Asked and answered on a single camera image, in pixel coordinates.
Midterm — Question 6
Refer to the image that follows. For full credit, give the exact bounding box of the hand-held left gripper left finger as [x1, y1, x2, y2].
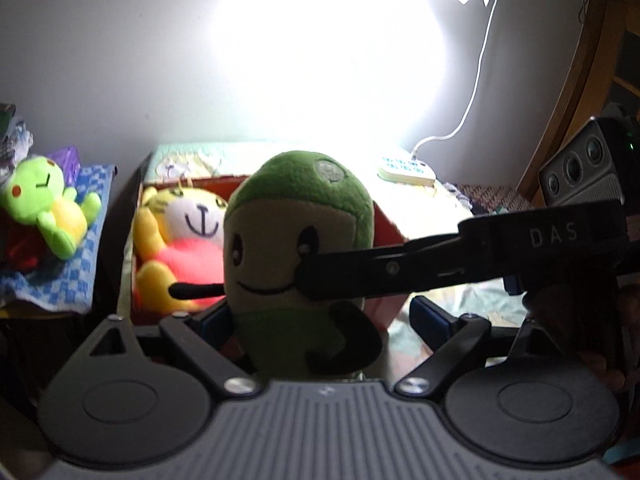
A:
[87, 302, 263, 396]

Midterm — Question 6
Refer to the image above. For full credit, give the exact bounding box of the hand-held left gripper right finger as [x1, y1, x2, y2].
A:
[394, 296, 581, 398]

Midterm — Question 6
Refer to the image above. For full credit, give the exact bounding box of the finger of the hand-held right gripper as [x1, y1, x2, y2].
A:
[295, 234, 471, 301]

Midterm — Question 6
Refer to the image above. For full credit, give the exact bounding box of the red cardboard box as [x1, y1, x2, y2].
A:
[127, 175, 408, 333]

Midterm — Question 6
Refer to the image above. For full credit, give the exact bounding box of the green plush doll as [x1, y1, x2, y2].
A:
[170, 150, 383, 381]

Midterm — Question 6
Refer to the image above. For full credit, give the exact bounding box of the yellow tiger plush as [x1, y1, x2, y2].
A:
[132, 185, 231, 313]

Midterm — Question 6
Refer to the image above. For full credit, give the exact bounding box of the brown patterned cloth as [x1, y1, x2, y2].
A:
[445, 180, 543, 216]

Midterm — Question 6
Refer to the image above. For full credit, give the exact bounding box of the white power strip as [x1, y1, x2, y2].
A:
[377, 155, 437, 186]

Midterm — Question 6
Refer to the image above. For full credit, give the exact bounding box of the blue checkered cloth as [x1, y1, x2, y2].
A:
[0, 162, 118, 313]

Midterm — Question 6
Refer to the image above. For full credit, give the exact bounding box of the green frog plush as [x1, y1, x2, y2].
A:
[0, 155, 102, 261]

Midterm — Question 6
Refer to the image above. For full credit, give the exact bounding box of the red cloth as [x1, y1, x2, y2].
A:
[0, 220, 51, 271]

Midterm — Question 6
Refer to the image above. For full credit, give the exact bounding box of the purple bag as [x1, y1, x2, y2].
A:
[47, 146, 82, 181]

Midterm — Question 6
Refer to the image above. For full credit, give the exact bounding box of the pile of clothes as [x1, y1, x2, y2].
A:
[0, 102, 33, 171]

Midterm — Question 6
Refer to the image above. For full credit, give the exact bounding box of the white power cable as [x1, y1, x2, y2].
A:
[411, 0, 501, 161]

